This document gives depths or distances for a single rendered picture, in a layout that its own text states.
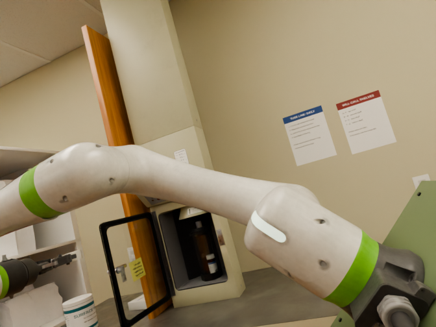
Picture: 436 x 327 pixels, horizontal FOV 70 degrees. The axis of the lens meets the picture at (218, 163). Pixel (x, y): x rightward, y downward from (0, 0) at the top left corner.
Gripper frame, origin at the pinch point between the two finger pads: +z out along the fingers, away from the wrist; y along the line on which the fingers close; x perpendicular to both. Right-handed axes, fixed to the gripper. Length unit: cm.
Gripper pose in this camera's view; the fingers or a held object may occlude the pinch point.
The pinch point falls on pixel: (72, 256)
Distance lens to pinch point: 119.9
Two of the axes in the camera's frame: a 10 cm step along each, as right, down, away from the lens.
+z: 3.2, 0.3, 9.5
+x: 2.7, 9.5, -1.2
